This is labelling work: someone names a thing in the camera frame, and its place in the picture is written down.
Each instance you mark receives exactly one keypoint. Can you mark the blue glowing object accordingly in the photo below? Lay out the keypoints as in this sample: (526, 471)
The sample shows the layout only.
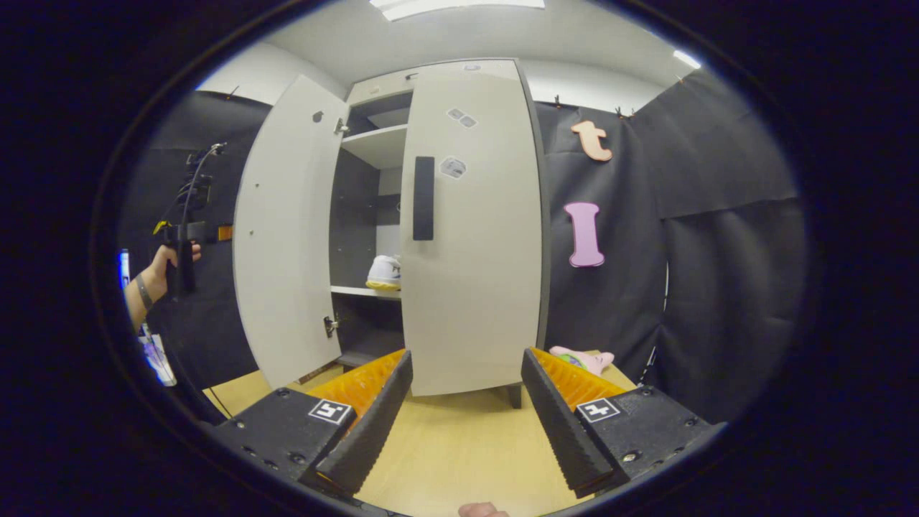
(124, 269)

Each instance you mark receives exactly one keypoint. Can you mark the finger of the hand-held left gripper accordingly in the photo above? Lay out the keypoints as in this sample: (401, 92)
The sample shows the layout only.
(224, 233)

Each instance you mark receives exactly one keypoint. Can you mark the white canvas shoe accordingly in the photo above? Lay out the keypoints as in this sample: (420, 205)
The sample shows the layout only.
(384, 273)

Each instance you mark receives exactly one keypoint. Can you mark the black wristband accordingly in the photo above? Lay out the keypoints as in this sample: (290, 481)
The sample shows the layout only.
(143, 293)

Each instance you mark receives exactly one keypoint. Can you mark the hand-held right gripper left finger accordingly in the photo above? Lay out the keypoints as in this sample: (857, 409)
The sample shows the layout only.
(373, 431)

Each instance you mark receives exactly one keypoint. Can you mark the black backdrop cloth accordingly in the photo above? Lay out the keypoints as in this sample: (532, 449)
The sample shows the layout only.
(718, 287)
(208, 323)

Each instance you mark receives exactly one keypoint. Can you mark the ceiling light panel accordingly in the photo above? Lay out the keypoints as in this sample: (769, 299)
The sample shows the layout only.
(459, 6)
(687, 59)

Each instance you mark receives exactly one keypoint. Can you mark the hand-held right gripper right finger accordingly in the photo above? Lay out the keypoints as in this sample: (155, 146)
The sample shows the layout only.
(560, 431)

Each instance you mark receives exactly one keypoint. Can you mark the metal door hinge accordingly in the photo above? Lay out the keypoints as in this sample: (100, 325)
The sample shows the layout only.
(330, 325)
(340, 127)

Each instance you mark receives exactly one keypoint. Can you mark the pink plush toy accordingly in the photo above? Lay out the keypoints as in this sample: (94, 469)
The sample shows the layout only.
(581, 359)

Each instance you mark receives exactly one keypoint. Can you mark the white shoe cabinet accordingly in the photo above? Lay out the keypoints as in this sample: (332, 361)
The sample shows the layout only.
(370, 143)

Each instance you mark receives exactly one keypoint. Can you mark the white printed sheet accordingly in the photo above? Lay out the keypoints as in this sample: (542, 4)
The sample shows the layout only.
(159, 359)

